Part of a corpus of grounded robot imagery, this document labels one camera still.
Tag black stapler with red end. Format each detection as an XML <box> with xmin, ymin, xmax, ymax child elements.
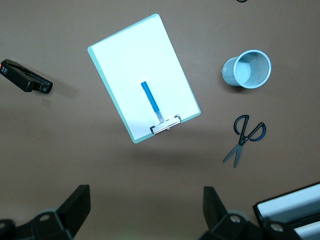
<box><xmin>0</xmin><ymin>58</ymin><xmax>54</xmax><ymax>95</ymax></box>

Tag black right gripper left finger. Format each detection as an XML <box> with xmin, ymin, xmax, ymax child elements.
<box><xmin>0</xmin><ymin>184</ymin><xmax>91</xmax><ymax>240</ymax></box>

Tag light blue mesh pen cup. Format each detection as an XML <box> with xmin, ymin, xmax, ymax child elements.
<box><xmin>222</xmin><ymin>49</ymin><xmax>272</xmax><ymax>90</ymax></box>

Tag blue marker pen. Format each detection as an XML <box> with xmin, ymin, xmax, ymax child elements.
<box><xmin>140</xmin><ymin>80</ymin><xmax>165</xmax><ymax>124</ymax></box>

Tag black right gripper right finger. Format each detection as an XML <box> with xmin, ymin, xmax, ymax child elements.
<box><xmin>199</xmin><ymin>185</ymin><xmax>303</xmax><ymax>240</ymax></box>

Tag black document tray with paper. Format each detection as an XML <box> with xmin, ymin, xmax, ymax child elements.
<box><xmin>252</xmin><ymin>182</ymin><xmax>320</xmax><ymax>240</ymax></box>

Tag white paper sheet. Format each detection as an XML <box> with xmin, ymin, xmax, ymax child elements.
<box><xmin>89</xmin><ymin>14</ymin><xmax>201</xmax><ymax>140</ymax></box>

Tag teal clipboard with metal clip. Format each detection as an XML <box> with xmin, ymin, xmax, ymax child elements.
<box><xmin>87</xmin><ymin>13</ymin><xmax>202</xmax><ymax>144</ymax></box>

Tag black and blue scissors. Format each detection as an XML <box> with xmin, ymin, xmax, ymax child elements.
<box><xmin>222</xmin><ymin>114</ymin><xmax>267</xmax><ymax>169</ymax></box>

